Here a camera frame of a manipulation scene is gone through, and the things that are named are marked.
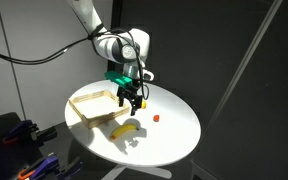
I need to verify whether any black workbench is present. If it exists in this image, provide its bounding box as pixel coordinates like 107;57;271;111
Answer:
0;112;118;180

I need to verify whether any yellow banana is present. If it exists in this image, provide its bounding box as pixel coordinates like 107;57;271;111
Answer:
109;121;140;141

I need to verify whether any white table base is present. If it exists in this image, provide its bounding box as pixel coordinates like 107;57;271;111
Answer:
110;164;173;180

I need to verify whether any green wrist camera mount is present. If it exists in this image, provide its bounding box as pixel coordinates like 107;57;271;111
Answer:
104;70;134;88

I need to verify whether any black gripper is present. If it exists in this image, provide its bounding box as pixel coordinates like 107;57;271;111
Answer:
116;83;144;117

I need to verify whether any grey diagonal wall strip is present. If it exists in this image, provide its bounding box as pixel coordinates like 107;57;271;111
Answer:
213;0;284;126

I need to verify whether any purple orange spring clamp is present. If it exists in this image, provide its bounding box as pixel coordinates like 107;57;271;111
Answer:
2;119;58;147
17;154;85;180

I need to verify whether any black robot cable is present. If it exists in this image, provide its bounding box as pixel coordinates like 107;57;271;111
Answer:
0;27;150;101

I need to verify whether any wooden slat box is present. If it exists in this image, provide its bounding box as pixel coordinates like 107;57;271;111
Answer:
68;88;131;130

